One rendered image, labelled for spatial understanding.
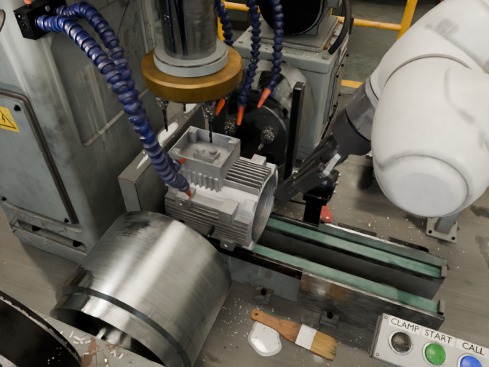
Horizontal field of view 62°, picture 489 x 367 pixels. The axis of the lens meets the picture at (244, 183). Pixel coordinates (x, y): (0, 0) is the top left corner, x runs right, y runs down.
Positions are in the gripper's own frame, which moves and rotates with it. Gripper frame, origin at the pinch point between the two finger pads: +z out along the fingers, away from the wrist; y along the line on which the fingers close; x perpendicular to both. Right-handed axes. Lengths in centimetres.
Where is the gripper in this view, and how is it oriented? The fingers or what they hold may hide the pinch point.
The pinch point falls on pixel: (289, 188)
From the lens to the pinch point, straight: 76.0
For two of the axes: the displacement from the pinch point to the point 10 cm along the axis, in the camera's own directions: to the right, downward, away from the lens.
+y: -3.7, 6.4, -6.7
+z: -4.8, 4.9, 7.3
